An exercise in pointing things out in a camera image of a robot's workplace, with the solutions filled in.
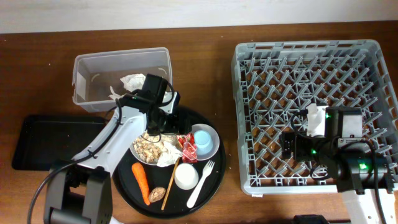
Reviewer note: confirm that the orange carrot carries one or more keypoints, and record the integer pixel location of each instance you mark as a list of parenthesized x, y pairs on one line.
[(140, 175)]

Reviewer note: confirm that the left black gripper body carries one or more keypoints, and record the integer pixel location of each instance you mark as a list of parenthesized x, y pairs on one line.
[(170, 122)]

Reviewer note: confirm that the clear plastic bin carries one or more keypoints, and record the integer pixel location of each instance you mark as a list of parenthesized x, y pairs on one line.
[(96, 76)]

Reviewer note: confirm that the round black tray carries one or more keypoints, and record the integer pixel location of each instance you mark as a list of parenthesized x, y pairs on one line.
[(175, 207)]

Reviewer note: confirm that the white plastic fork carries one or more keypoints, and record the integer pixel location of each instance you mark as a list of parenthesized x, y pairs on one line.
[(206, 172)]

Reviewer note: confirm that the red snack wrapper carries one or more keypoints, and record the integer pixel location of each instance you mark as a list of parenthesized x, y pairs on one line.
[(189, 148)]

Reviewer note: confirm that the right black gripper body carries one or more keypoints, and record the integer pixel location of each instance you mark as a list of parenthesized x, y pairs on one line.
[(305, 149)]

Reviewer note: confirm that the grey bowl with food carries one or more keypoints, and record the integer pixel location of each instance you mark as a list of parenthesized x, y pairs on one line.
[(149, 148)]

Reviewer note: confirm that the light blue cup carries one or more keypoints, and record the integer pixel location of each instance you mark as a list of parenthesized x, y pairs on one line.
[(203, 142)]

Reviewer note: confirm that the white cup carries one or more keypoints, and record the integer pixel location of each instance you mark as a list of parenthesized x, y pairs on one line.
[(186, 176)]

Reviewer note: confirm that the pink small bowl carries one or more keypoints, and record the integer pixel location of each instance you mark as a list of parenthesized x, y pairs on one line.
[(215, 139)]

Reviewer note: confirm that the grey dishwasher rack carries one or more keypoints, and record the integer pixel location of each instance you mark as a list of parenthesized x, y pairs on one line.
[(273, 80)]

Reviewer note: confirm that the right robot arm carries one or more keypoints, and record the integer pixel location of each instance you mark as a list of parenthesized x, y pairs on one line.
[(331, 136)]

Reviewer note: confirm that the black rectangular tray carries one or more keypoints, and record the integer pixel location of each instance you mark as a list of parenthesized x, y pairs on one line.
[(45, 138)]

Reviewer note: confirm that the brown shiitake mushroom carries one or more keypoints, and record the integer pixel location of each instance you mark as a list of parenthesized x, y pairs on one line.
[(156, 194)]

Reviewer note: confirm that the wooden chopstick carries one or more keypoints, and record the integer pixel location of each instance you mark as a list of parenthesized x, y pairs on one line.
[(170, 184)]

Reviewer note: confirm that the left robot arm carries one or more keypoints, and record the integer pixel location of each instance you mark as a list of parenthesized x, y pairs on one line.
[(79, 190)]

